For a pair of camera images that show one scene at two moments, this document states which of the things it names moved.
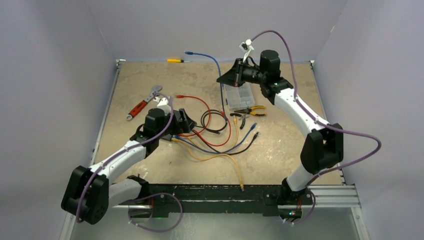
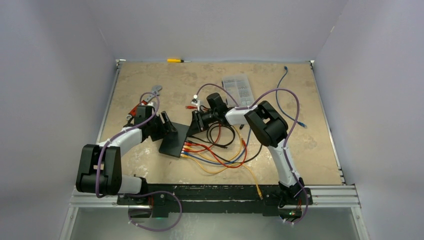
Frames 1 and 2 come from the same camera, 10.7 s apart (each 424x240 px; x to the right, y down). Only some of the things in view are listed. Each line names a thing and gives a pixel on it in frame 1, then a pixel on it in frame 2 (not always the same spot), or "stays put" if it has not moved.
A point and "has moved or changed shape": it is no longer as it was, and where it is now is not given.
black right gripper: [234, 77] to [197, 124]
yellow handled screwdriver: [172, 60] stays put
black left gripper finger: [190, 123] to [167, 121]
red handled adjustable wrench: [155, 89] stays put
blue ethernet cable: [194, 53] has moved or changed shape
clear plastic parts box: [240, 97] stays put
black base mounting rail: [213, 198] stays put
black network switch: [168, 137] has moved or changed shape
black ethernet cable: [221, 152] has moved or changed shape
